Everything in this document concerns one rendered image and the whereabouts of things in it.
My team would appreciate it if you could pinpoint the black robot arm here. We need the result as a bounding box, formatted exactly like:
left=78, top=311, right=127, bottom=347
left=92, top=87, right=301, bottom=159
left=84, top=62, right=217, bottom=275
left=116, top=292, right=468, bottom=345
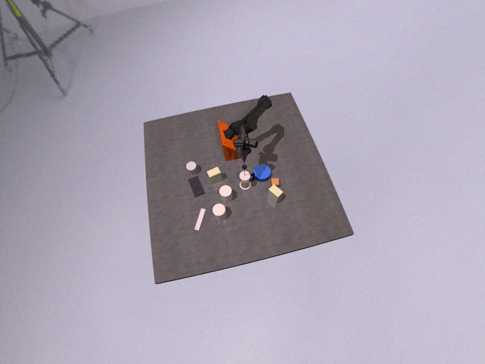
left=223, top=95, right=272, bottom=148

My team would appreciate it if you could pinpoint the grey cylinder with white top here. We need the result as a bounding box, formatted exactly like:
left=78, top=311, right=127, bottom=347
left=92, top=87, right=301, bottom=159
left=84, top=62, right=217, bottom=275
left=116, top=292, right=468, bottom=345
left=186, top=161, right=198, bottom=175

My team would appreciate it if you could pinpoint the grey cylinder with pale pink top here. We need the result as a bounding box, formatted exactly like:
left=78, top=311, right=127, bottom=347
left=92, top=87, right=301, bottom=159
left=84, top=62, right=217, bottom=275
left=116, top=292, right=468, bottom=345
left=213, top=204, right=227, bottom=221
left=219, top=185, right=232, bottom=202

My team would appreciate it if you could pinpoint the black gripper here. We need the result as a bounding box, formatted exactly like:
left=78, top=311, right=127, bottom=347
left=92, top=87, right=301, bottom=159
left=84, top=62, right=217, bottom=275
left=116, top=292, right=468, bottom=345
left=233, top=133, right=251, bottom=163

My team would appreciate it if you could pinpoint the pale pink flat bar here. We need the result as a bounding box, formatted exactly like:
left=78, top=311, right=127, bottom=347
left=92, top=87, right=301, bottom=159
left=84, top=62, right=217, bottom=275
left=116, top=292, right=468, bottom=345
left=195, top=209, right=205, bottom=231

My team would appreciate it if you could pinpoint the glass french press with plunger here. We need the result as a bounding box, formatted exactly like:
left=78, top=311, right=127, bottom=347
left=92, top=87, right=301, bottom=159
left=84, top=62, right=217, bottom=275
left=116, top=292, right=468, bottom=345
left=239, top=165, right=255, bottom=190

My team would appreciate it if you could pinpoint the blue cylinder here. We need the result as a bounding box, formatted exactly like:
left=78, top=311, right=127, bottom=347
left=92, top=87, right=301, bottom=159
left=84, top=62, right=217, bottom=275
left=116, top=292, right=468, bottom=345
left=254, top=164, right=271, bottom=182

